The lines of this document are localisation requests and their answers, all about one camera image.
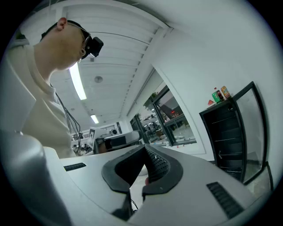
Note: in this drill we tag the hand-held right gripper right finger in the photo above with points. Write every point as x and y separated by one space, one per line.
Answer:
199 172

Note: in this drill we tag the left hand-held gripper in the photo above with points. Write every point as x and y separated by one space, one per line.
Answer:
92 138

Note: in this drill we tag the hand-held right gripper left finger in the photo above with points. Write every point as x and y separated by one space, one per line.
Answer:
88 176

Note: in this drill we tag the black mini fridge cabinet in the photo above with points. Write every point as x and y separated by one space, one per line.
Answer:
223 132

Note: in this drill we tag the long ceiling light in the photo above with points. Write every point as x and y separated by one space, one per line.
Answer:
94 119
77 81

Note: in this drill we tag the black framed window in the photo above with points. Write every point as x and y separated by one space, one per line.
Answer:
177 123

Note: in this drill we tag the round ceiling smoke detector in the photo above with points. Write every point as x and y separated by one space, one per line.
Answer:
98 79

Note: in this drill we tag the white round plate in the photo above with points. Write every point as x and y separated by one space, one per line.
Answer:
211 106

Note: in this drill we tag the red watermelon slice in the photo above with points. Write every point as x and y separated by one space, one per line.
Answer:
210 102

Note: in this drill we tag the person's beige shirt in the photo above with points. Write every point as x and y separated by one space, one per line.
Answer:
44 114

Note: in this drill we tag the green soda can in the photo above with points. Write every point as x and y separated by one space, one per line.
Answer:
215 97

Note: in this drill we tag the cola bottle red cap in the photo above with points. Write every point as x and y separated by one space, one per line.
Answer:
220 95

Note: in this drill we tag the orange drink can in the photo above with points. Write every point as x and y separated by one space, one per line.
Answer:
225 91

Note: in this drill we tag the person's head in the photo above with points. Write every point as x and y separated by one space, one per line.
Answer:
62 44

